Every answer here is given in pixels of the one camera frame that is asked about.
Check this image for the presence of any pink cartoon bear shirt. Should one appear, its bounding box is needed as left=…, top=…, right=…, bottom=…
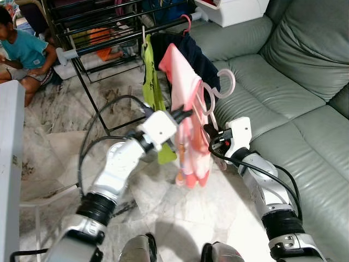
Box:
left=158, top=43, right=212, bottom=189

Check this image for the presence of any red plastic hanger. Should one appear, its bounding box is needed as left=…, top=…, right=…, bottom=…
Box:
left=181, top=14, right=193, bottom=34

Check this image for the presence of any navy blue garment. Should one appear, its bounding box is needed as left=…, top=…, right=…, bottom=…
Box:
left=150, top=32, right=221, bottom=93

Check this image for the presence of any orange garment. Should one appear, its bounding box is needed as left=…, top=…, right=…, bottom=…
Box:
left=87, top=27, right=123, bottom=62

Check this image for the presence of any robot right leg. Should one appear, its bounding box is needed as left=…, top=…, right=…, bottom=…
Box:
left=201, top=242, right=246, bottom=262

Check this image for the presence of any robot leg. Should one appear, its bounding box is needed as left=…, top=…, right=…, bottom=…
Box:
left=119, top=234, right=159, bottom=262
left=201, top=242, right=246, bottom=262

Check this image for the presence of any white storage box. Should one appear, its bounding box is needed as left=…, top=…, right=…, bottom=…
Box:
left=194, top=0, right=270, bottom=28

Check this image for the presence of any grey leather sofa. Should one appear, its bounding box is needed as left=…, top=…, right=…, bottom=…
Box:
left=188, top=0, right=349, bottom=262

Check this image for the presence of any black metal drying rack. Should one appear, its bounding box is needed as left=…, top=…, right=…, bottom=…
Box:
left=41, top=0, right=210, bottom=134

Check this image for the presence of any robot left leg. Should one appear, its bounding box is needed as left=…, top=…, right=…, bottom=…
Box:
left=119, top=234, right=159, bottom=262

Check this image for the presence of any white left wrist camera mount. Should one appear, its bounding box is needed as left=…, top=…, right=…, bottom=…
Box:
left=141, top=110, right=178, bottom=152

